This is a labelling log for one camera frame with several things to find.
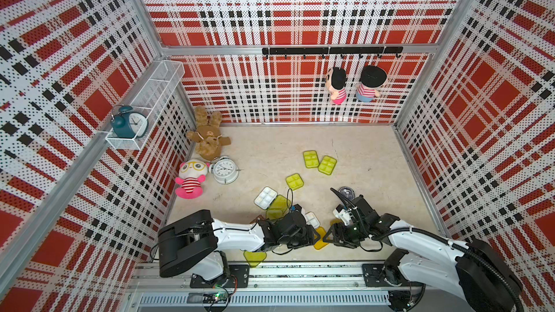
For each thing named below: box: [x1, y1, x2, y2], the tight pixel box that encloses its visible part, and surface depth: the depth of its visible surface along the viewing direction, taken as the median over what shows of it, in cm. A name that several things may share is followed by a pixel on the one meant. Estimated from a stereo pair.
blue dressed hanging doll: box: [355, 65, 388, 103], surface depth 99 cm
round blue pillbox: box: [338, 186, 356, 201], surface depth 95 cm
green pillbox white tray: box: [317, 155, 338, 176], surface depth 106 cm
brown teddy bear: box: [186, 106, 232, 162], surface depth 106 cm
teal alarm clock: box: [110, 104, 149, 139], surface depth 64 cm
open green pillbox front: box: [243, 250, 267, 268], surface depth 79 cm
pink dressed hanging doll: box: [325, 67, 347, 106], surface depth 96 cm
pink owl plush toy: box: [174, 158, 211, 200], surface depth 96 cm
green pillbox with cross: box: [285, 173, 305, 192], surface depth 100 cm
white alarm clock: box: [208, 156, 242, 185], surface depth 100 cm
